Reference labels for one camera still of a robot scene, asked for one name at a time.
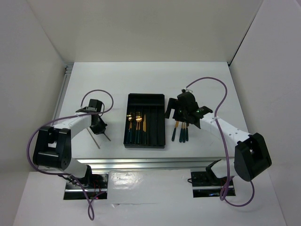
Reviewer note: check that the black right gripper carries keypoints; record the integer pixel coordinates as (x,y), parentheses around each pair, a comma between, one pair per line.
(171,104)

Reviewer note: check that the aluminium frame rail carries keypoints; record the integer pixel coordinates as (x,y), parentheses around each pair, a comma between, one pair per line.
(149,163)

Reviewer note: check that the black cutlery tray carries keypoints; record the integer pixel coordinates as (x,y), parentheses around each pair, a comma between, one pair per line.
(153,106)

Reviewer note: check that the gold fork green handle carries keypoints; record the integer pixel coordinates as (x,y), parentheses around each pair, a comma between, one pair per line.
(184,133)
(138,127)

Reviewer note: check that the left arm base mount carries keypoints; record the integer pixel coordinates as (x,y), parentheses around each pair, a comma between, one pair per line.
(97,189)

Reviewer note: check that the metal chopstick left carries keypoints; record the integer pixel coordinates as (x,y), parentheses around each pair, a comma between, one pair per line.
(95,142)

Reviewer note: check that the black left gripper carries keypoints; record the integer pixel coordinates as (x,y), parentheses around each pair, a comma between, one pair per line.
(99,131)

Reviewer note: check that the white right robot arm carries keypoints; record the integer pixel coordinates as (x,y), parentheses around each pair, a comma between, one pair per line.
(250,156)

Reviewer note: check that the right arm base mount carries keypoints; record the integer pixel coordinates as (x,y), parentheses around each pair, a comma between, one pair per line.
(205,183)

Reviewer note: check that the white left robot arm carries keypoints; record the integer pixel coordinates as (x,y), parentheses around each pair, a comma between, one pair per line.
(53,145)

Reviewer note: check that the gold spoon green handle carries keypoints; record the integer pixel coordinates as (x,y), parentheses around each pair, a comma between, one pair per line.
(130,118)
(180,137)

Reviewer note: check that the gold knife green handle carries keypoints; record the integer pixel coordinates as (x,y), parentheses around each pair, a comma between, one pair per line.
(145,140)
(174,131)
(187,132)

